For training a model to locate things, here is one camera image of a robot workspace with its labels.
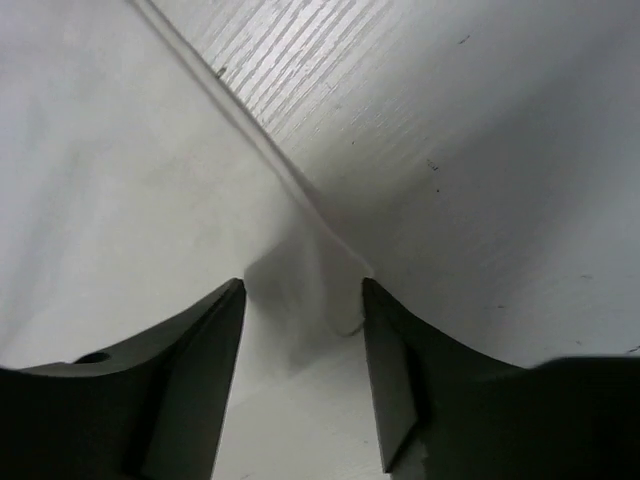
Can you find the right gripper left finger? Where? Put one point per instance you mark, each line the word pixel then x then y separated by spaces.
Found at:
pixel 149 407

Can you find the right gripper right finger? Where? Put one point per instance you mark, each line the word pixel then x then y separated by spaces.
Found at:
pixel 446 411

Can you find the white shirt red logo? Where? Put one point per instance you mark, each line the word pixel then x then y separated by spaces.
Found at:
pixel 133 184

